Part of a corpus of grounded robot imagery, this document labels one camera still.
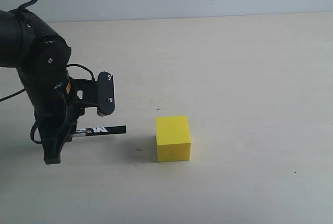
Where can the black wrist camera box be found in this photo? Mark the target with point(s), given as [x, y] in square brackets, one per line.
[105, 94]

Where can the black and white marker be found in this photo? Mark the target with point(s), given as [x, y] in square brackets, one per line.
[97, 131]

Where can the yellow cube block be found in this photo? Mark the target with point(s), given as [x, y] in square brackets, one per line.
[173, 139]

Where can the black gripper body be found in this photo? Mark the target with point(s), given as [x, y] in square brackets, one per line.
[62, 105]

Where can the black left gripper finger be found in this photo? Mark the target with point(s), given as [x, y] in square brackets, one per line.
[52, 146]

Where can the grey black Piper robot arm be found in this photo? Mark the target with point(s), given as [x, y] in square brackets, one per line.
[40, 56]

